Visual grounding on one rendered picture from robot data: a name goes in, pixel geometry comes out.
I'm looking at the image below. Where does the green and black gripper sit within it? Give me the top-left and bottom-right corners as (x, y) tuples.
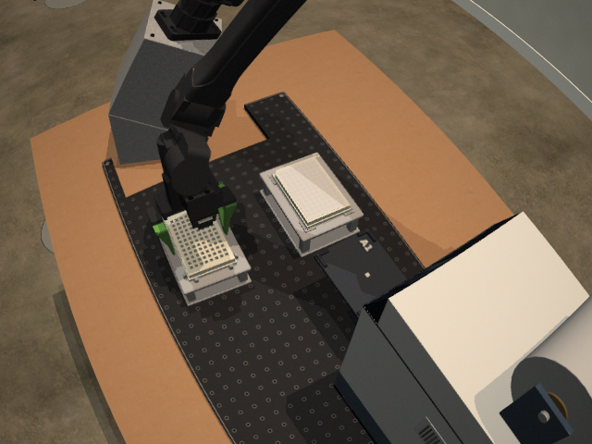
(146, 176), (237, 255)

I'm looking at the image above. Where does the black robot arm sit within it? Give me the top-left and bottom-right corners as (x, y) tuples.
(154, 0), (307, 230)

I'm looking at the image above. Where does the grey cylinder stub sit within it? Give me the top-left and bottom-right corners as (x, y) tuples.
(538, 411), (549, 424)

